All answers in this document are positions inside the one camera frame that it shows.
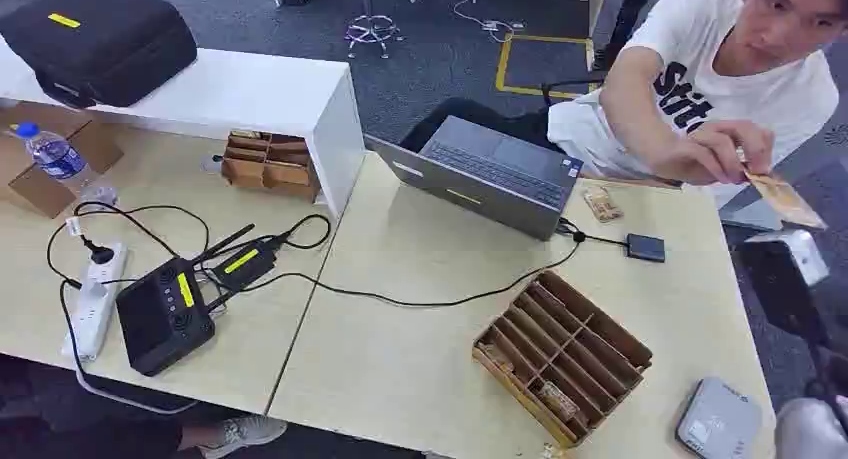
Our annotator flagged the person's right hand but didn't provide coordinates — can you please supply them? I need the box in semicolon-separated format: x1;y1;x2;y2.
661;119;776;186

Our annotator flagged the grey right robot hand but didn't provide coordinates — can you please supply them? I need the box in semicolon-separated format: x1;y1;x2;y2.
735;239;831;349

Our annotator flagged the person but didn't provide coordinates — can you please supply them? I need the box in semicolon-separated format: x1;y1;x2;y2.
591;0;665;72
399;0;848;211
0;353;289;459

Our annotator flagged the small black adapter box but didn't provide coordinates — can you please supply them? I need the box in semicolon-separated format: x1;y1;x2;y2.
625;233;667;264

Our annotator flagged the grey box device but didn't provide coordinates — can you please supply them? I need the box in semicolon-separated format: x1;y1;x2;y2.
674;376;764;459

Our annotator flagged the black chair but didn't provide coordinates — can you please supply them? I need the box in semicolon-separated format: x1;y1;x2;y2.
540;76;607;109

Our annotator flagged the wooden box with dividers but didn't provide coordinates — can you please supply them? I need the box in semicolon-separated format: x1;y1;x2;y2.
471;269;655;450

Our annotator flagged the yellow floor tape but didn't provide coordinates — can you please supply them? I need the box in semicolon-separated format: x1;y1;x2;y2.
494;33;599;102

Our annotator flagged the grey laptop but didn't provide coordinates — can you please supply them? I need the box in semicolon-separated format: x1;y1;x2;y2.
363;114;586;243

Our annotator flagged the chrome base stool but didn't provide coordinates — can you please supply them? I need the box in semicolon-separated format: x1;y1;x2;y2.
336;0;406;61

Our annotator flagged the small wooden card box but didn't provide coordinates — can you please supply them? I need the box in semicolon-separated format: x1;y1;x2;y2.
220;129;323;204

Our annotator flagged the white desk shelf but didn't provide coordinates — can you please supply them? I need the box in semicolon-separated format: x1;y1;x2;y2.
0;37;367;220

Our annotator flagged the black router with antennas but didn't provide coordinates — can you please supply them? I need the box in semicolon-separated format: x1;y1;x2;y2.
115;223;257;378

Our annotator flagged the black case with yellow label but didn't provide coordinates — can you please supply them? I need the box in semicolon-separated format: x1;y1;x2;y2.
0;0;199;110

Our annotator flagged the white power strip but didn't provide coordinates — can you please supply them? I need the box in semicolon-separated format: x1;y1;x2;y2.
60;241;130;363

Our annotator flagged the clear water bottle blue cap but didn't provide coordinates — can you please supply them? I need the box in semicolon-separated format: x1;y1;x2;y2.
11;121;121;210

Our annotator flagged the brown cardboard box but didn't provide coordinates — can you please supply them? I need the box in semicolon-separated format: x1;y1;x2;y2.
0;102;125;220

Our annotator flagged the short black adapter cable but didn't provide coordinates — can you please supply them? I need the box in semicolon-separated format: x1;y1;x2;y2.
557;218;631;249

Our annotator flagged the white floor cable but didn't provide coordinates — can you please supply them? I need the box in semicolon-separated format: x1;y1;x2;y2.
452;0;526;45

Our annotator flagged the long black cable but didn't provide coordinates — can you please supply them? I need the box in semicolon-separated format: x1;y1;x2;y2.
198;229;587;310

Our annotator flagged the looped black power cable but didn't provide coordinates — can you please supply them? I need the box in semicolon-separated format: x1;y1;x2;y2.
45;200;211;292

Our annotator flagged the grey power strip cable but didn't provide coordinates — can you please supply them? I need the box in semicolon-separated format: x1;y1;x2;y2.
58;279;200;418

